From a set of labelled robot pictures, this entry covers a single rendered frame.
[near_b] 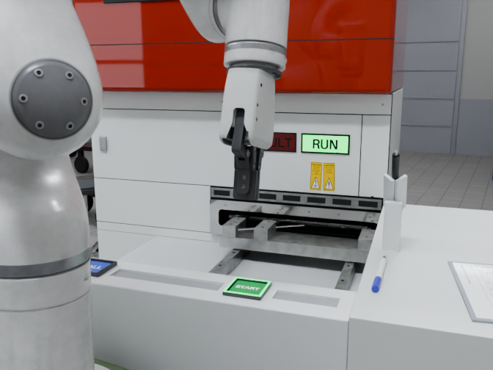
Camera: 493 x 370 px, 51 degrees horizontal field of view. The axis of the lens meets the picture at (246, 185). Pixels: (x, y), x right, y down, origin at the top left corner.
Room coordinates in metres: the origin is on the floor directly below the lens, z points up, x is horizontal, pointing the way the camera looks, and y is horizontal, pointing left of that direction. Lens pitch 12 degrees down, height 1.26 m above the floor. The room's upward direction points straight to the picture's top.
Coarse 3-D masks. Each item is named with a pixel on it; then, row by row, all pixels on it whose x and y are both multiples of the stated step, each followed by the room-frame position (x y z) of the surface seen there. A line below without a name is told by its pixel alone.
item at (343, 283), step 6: (348, 264) 1.08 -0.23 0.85; (354, 264) 1.10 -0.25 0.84; (342, 270) 1.04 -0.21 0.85; (348, 270) 1.04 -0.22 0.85; (354, 270) 1.10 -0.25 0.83; (342, 276) 1.01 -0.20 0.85; (348, 276) 1.01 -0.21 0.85; (342, 282) 0.98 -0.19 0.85; (348, 282) 1.00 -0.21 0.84; (336, 288) 0.95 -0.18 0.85; (342, 288) 0.95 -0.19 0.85; (348, 288) 1.01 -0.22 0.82
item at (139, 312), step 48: (96, 288) 0.71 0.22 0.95; (144, 288) 0.69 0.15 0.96; (192, 288) 0.69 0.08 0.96; (288, 288) 0.69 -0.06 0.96; (96, 336) 0.71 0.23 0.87; (144, 336) 0.69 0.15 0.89; (192, 336) 0.66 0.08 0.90; (240, 336) 0.64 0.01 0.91; (288, 336) 0.62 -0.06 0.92; (336, 336) 0.60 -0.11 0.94
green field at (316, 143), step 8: (304, 136) 1.24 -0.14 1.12; (312, 136) 1.24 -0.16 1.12; (320, 136) 1.23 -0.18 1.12; (328, 136) 1.23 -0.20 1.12; (336, 136) 1.22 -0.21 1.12; (304, 144) 1.24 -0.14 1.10; (312, 144) 1.24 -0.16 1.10; (320, 144) 1.23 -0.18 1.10; (328, 144) 1.23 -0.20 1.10; (336, 144) 1.22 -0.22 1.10; (344, 144) 1.21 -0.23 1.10; (336, 152) 1.22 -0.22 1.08; (344, 152) 1.21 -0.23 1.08
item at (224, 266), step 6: (234, 252) 1.16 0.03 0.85; (240, 252) 1.17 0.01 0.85; (246, 252) 1.22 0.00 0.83; (228, 258) 1.11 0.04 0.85; (234, 258) 1.13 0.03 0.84; (240, 258) 1.17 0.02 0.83; (216, 264) 1.08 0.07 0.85; (222, 264) 1.08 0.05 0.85; (228, 264) 1.09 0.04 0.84; (234, 264) 1.13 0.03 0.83; (210, 270) 1.04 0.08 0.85; (216, 270) 1.04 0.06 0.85; (222, 270) 1.06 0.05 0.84; (228, 270) 1.09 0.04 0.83
